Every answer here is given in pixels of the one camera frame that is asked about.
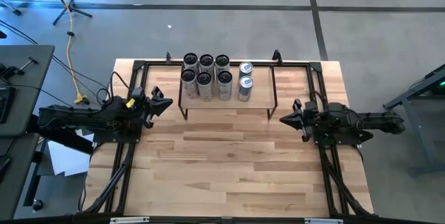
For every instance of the white metal bracket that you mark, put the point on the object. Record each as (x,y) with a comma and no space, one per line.
(128,220)
(323,221)

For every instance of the yellow label sticker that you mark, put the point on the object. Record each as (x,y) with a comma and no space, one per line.
(130,103)

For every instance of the black aluminium table frame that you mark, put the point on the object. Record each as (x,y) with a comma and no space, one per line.
(156,63)

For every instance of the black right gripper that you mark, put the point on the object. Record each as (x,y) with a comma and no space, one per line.
(309,119)

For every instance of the dark grey desk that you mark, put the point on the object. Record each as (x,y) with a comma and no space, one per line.
(17,182)
(31,88)

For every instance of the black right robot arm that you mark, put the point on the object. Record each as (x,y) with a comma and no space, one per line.
(365,119)

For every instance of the black round knob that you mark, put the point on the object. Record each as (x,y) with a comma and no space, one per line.
(37,205)

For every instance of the black tripod stand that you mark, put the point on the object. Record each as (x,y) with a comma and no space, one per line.
(71,6)

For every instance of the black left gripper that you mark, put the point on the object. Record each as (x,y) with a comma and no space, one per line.
(144,102)

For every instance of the blue Red Bull can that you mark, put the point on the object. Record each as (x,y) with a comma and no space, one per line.
(245,67)

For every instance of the grey metal cart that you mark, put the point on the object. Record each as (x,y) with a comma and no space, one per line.
(417,130)

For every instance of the white beverage can black lid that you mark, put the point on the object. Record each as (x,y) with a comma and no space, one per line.
(225,90)
(205,92)
(206,60)
(222,60)
(190,58)
(189,88)

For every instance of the wooden shelf black metal legs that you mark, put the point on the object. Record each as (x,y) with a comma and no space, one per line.
(257,102)

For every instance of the black clamp tool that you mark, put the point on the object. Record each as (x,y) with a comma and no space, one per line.
(10,71)

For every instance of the silver blue beverage can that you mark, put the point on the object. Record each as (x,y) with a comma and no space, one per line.
(245,92)

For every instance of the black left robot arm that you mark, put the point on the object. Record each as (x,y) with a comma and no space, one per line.
(80,116)

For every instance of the black keyboard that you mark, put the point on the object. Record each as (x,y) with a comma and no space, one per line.
(5,105)

